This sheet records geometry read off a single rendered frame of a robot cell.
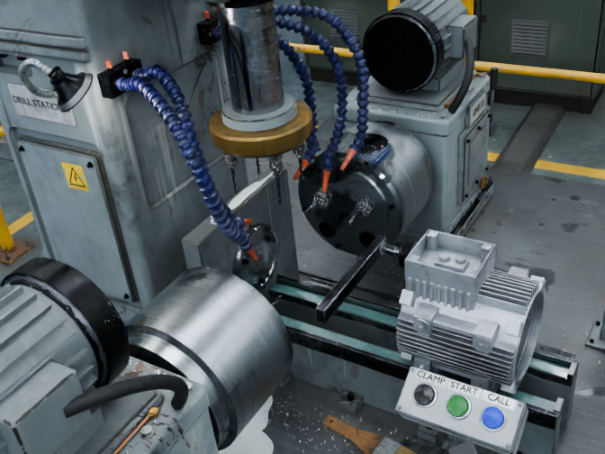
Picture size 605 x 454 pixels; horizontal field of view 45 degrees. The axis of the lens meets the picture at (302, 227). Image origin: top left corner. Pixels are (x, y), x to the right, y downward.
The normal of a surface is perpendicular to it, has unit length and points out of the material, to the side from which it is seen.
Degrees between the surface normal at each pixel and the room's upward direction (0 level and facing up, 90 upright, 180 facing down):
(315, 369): 90
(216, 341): 39
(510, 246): 0
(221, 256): 90
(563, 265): 0
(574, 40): 90
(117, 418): 0
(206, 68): 90
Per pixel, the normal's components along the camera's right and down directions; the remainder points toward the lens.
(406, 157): 0.56, -0.42
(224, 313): 0.33, -0.64
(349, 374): -0.50, 0.50
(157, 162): 0.86, 0.21
